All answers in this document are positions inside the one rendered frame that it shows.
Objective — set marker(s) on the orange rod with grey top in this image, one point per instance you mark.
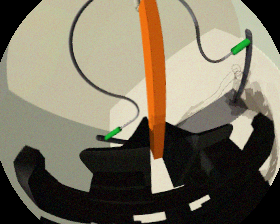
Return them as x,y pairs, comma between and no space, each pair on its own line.
155,74

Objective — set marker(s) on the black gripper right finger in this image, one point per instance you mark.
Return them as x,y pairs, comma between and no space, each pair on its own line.
181,147

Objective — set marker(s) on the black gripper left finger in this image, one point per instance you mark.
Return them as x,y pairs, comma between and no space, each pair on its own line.
134,155

